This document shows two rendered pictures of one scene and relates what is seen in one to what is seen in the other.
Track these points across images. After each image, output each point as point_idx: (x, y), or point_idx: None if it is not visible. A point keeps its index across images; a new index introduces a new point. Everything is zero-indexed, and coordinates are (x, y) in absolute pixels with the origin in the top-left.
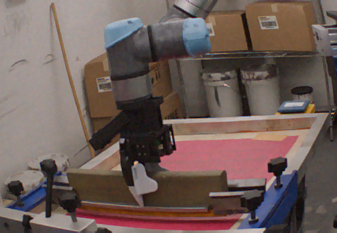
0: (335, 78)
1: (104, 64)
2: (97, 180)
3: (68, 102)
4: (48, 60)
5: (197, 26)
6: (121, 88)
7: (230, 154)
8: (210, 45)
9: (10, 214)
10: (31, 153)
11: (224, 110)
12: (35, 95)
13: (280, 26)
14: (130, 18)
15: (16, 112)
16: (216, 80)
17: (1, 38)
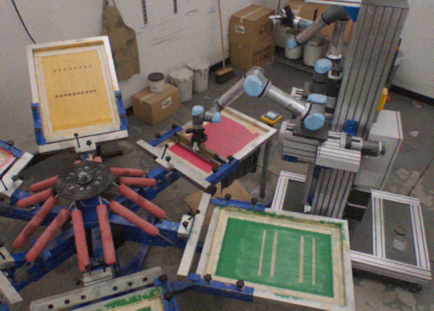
0: (292, 114)
1: (240, 19)
2: (185, 139)
3: (219, 32)
4: (210, 11)
5: (216, 117)
6: (194, 125)
7: (234, 132)
8: (219, 122)
9: (151, 150)
10: (191, 57)
11: (291, 52)
12: (199, 29)
13: (333, 23)
14: None
15: (186, 37)
16: (291, 38)
17: None
